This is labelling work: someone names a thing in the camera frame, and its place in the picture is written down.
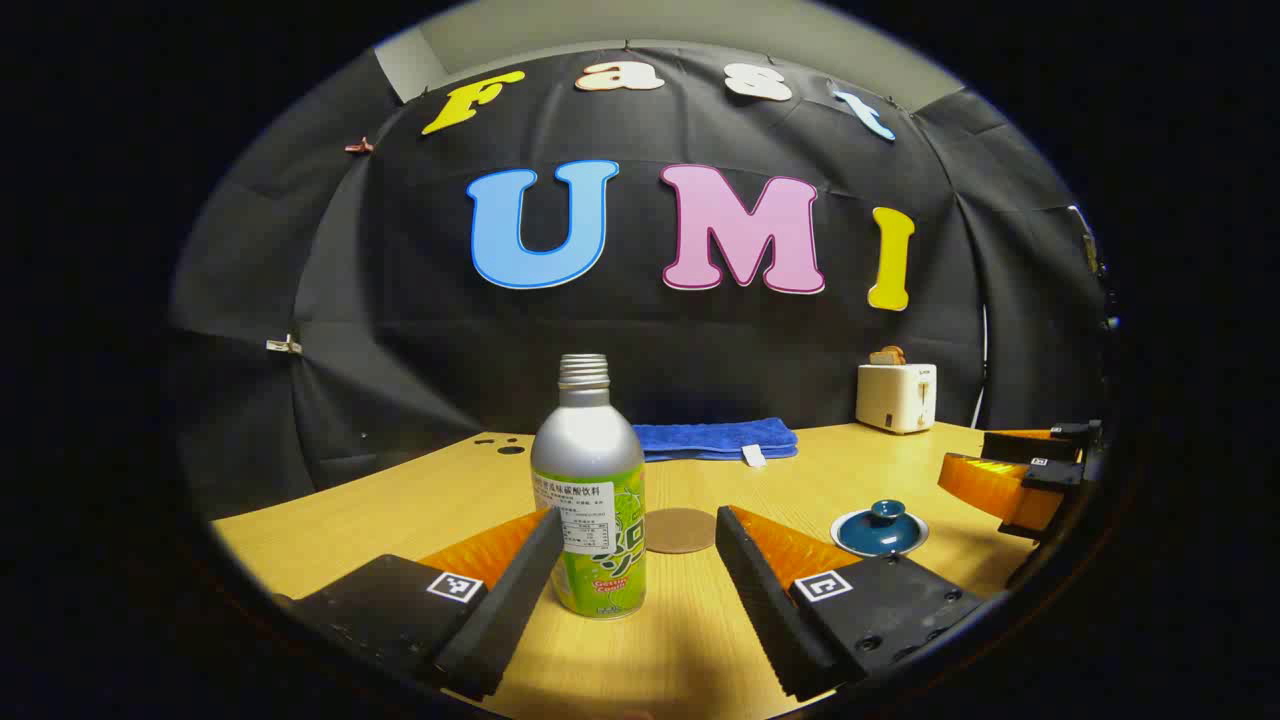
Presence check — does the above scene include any white toaster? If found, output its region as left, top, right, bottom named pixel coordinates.
left=855, top=362, right=938, bottom=435

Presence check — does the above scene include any round brown coaster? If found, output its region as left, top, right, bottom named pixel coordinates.
left=645, top=507, right=718, bottom=555

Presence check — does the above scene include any folded blue towel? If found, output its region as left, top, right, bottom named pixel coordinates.
left=632, top=417, right=800, bottom=469

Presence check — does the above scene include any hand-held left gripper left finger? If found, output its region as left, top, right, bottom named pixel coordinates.
left=270, top=505, right=566, bottom=701

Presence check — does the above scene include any black backdrop cloth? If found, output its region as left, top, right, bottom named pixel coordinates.
left=165, top=40, right=1111, bottom=521

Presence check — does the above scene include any silver green-label water bottle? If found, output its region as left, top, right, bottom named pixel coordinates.
left=530, top=353, right=648, bottom=621

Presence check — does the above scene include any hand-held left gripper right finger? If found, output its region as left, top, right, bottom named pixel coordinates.
left=714, top=505, right=991, bottom=703

